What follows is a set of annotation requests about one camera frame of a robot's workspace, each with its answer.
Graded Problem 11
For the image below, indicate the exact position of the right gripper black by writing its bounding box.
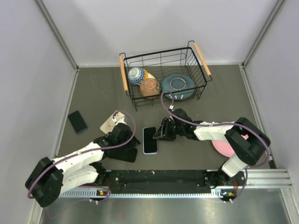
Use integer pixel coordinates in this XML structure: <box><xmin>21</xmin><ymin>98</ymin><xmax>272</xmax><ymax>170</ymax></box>
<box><xmin>154</xmin><ymin>117</ymin><xmax>185</xmax><ymax>141</ymax></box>

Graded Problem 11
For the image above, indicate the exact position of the light blue phone case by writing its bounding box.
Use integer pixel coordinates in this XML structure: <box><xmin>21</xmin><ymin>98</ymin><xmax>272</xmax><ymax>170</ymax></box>
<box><xmin>142</xmin><ymin>126</ymin><xmax>158</xmax><ymax>155</ymax></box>

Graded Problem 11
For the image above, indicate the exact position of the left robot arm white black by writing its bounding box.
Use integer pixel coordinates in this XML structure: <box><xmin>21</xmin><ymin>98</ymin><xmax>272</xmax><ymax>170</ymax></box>
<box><xmin>25</xmin><ymin>122</ymin><xmax>140</xmax><ymax>208</ymax></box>

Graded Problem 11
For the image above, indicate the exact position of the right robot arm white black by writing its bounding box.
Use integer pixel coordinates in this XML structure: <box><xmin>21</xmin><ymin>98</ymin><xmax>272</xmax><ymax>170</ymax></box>
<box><xmin>153</xmin><ymin>108</ymin><xmax>271</xmax><ymax>185</ymax></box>

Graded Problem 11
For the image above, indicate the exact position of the black phone case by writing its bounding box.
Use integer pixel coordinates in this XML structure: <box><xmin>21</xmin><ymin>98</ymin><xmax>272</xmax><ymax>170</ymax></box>
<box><xmin>107</xmin><ymin>148</ymin><xmax>138</xmax><ymax>163</ymax></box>

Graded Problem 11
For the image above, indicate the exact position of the beige phone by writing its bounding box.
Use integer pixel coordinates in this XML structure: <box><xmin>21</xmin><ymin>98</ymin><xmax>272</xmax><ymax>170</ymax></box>
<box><xmin>100</xmin><ymin>111</ymin><xmax>123</xmax><ymax>134</ymax></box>

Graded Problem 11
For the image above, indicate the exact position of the blue edged black phone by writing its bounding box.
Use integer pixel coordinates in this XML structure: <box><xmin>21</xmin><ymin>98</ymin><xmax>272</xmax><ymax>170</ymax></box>
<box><xmin>68</xmin><ymin>111</ymin><xmax>88</xmax><ymax>134</ymax></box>

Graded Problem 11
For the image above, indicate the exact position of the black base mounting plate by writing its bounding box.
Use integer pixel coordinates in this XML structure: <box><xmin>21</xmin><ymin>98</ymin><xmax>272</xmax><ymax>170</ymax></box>
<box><xmin>91</xmin><ymin>170</ymin><xmax>237</xmax><ymax>194</ymax></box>

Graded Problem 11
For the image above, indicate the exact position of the teal blue plate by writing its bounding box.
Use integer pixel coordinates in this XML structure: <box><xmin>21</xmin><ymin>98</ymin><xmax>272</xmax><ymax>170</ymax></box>
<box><xmin>160</xmin><ymin>73</ymin><xmax>196</xmax><ymax>100</ymax></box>

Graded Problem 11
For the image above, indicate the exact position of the brown ceramic bowl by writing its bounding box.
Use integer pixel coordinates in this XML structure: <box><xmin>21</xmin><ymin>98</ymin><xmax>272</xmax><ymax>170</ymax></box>
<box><xmin>140</xmin><ymin>78</ymin><xmax>161</xmax><ymax>99</ymax></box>

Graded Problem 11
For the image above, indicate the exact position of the pink plate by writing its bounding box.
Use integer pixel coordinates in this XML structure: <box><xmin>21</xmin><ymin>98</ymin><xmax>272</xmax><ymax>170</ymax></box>
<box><xmin>212</xmin><ymin>140</ymin><xmax>235</xmax><ymax>157</ymax></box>

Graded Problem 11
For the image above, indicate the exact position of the yellow bowl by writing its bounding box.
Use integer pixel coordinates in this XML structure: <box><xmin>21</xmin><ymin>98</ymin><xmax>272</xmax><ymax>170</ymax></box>
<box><xmin>144</xmin><ymin>69</ymin><xmax>156</xmax><ymax>79</ymax></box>

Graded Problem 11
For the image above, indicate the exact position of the blue white patterned bowl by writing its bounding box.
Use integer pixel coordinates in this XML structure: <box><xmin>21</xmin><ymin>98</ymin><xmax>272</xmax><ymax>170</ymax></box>
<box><xmin>128</xmin><ymin>67</ymin><xmax>148</xmax><ymax>85</ymax></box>

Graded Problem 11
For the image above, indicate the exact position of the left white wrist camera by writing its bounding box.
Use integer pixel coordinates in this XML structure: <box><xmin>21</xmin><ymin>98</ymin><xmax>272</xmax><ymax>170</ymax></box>
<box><xmin>112</xmin><ymin>114</ymin><xmax>127</xmax><ymax>125</ymax></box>

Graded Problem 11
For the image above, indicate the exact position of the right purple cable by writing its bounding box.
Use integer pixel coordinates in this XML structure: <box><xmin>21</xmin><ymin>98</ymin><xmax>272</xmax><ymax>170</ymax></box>
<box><xmin>160</xmin><ymin>90</ymin><xmax>271</xmax><ymax>203</ymax></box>

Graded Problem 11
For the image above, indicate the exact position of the black wire dish basket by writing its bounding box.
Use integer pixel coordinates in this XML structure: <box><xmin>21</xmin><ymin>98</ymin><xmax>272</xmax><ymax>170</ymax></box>
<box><xmin>119</xmin><ymin>41</ymin><xmax>212</xmax><ymax>108</ymax></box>

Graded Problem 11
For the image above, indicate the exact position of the slotted grey cable duct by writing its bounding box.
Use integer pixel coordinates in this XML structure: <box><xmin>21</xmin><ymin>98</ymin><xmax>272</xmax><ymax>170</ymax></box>
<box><xmin>59</xmin><ymin>188</ymin><xmax>235</xmax><ymax>199</ymax></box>

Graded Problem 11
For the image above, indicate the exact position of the left aluminium frame post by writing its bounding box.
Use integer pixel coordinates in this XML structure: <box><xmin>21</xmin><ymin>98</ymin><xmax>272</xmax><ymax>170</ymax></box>
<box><xmin>34</xmin><ymin>0</ymin><xmax>79</xmax><ymax>70</ymax></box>

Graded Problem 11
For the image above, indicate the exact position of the aluminium frame post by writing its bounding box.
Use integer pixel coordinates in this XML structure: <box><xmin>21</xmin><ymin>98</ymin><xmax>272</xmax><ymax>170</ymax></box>
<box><xmin>242</xmin><ymin>0</ymin><xmax>285</xmax><ymax>68</ymax></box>
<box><xmin>34</xmin><ymin>0</ymin><xmax>79</xmax><ymax>70</ymax></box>

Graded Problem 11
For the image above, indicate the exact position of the right aluminium frame post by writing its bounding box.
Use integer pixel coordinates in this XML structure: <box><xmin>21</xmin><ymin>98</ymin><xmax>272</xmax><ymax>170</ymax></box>
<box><xmin>242</xmin><ymin>0</ymin><xmax>285</xmax><ymax>68</ymax></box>

